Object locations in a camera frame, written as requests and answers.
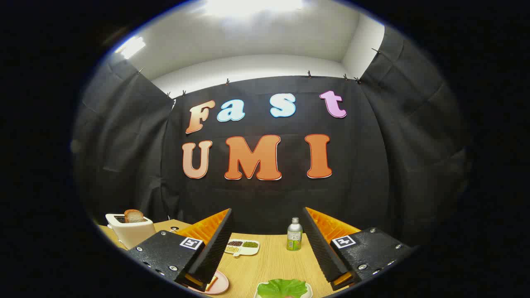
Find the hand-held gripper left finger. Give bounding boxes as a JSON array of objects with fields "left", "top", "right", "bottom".
[{"left": 125, "top": 208, "right": 234, "bottom": 292}]

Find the white toaster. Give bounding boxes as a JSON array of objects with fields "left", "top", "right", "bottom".
[{"left": 105, "top": 213, "right": 157, "bottom": 250}]

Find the white square plate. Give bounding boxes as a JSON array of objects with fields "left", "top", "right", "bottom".
[{"left": 254, "top": 282, "right": 313, "bottom": 298}]

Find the pink round plate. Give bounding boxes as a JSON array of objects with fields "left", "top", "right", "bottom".
[{"left": 188, "top": 270, "right": 229, "bottom": 295}]

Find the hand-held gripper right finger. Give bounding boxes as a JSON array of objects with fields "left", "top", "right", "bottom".
[{"left": 301, "top": 207, "right": 414, "bottom": 291}]

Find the green and silver bottle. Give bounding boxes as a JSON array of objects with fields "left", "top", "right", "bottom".
[{"left": 287, "top": 217, "right": 303, "bottom": 251}]

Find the white divided dish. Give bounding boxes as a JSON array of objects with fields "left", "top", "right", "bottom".
[{"left": 224, "top": 239, "right": 260, "bottom": 258}]

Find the black backdrop cloth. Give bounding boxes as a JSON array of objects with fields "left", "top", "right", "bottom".
[{"left": 72, "top": 27, "right": 472, "bottom": 249}]

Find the green lettuce leaf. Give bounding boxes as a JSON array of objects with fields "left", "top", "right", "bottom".
[{"left": 257, "top": 279, "right": 308, "bottom": 298}]

